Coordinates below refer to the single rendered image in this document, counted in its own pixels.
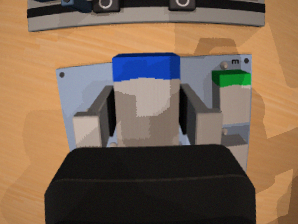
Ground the grey block with yellow end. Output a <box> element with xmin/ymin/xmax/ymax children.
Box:
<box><xmin>221</xmin><ymin>134</ymin><xmax>248</xmax><ymax>171</ymax></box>

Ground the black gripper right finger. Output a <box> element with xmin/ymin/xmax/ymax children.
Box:
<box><xmin>179</xmin><ymin>84</ymin><xmax>223</xmax><ymax>145</ymax></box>

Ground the grey block with blue end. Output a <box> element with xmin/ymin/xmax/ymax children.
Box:
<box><xmin>112</xmin><ymin>52</ymin><xmax>180</xmax><ymax>147</ymax></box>

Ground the grey metal block with green end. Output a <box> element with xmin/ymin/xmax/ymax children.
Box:
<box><xmin>212</xmin><ymin>69</ymin><xmax>251</xmax><ymax>125</ymax></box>

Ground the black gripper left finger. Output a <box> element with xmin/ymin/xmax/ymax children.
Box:
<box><xmin>72</xmin><ymin>85</ymin><xmax>117</xmax><ymax>148</ymax></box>

